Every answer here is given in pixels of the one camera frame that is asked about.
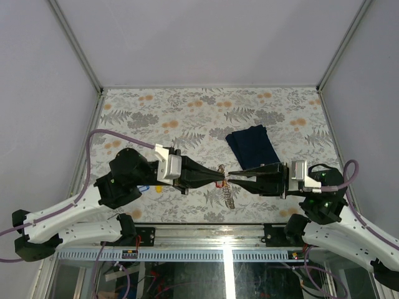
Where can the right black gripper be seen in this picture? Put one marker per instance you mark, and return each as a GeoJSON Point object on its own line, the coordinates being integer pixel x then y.
{"type": "Point", "coordinates": [271, 179]}

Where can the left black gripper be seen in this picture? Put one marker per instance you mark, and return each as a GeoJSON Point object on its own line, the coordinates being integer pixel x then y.
{"type": "Point", "coordinates": [195, 175]}

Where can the metal keyring with yellow handle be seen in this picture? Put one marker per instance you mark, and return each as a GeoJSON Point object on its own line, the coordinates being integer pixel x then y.
{"type": "Point", "coordinates": [227, 195]}

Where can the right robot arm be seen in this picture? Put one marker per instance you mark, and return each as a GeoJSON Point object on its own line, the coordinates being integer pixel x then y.
{"type": "Point", "coordinates": [329, 220]}

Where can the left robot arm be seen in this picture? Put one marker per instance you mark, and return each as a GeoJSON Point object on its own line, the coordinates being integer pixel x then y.
{"type": "Point", "coordinates": [63, 225]}

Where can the dark blue folded cloth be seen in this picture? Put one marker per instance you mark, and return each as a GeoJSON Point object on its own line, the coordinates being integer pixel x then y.
{"type": "Point", "coordinates": [252, 147]}

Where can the blue key tag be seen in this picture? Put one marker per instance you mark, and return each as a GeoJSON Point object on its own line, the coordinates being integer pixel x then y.
{"type": "Point", "coordinates": [143, 188]}

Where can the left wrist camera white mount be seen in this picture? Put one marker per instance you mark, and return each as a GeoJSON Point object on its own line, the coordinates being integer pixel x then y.
{"type": "Point", "coordinates": [169, 164]}

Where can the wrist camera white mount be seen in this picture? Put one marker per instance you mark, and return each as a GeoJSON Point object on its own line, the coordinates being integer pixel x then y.
{"type": "Point", "coordinates": [169, 164]}
{"type": "Point", "coordinates": [299, 179]}

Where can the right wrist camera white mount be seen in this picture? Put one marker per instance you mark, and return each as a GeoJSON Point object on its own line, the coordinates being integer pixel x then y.
{"type": "Point", "coordinates": [299, 179]}

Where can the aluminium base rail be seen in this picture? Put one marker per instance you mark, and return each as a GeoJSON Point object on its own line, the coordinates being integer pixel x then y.
{"type": "Point", "coordinates": [202, 235]}

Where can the slotted grey cable duct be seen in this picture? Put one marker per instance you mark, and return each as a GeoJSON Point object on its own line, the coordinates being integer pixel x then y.
{"type": "Point", "coordinates": [158, 255]}

